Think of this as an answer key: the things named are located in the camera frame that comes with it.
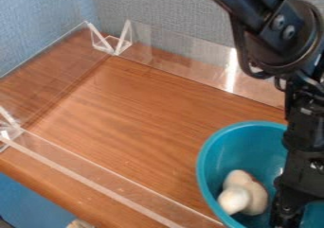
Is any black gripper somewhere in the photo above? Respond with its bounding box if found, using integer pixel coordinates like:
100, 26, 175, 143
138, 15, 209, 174
269, 149, 324, 228

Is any clear acrylic front panel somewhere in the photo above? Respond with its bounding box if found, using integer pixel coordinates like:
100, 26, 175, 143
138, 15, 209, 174
0, 106, 221, 228

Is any clear acrylic left panel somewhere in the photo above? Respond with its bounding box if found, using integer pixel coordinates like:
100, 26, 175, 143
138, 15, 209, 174
0, 22, 111, 95

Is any black cable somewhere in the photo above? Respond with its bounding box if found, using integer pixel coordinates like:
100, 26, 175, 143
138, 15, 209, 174
229, 13, 276, 80

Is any clear acrylic back panel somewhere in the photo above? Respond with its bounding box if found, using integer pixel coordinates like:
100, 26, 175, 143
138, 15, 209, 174
116, 20, 285, 110

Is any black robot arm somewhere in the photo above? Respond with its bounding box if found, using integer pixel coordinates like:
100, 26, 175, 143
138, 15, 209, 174
213, 0, 324, 228

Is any clear acrylic corner bracket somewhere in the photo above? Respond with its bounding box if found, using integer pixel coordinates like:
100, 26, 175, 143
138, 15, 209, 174
85, 20, 132, 56

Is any blue plastic bowl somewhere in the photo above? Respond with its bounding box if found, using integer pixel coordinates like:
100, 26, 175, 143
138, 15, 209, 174
195, 120, 324, 228

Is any clear acrylic panel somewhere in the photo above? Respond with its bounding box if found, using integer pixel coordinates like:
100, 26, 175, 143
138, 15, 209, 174
0, 106, 221, 228
116, 20, 285, 110
0, 22, 111, 95

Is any white brown toy mushroom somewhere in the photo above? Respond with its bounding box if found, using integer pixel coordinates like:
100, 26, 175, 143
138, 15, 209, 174
218, 169, 268, 216

